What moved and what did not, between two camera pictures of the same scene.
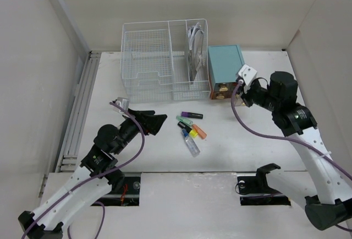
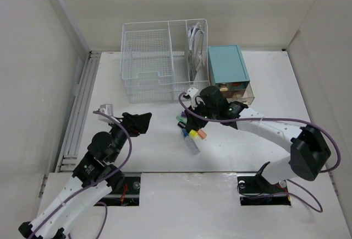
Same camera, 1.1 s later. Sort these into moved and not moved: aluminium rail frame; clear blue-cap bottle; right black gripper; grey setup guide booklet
Moved: right black gripper
Not moved: clear blue-cap bottle; grey setup guide booklet; aluminium rail frame
